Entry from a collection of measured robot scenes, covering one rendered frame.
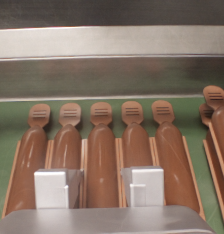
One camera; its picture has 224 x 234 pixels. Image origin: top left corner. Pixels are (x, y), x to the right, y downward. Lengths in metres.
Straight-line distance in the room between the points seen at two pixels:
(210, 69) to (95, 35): 0.09
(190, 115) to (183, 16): 0.12
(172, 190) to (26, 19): 0.21
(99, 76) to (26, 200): 0.11
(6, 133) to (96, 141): 0.07
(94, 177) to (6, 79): 0.11
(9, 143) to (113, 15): 0.16
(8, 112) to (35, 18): 0.11
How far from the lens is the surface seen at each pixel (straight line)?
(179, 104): 0.23
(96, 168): 0.17
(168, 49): 0.22
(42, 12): 0.30
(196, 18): 0.31
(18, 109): 0.24
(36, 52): 0.22
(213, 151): 0.19
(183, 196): 0.16
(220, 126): 0.18
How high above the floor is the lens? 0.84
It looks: 45 degrees down
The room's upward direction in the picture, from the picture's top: 3 degrees clockwise
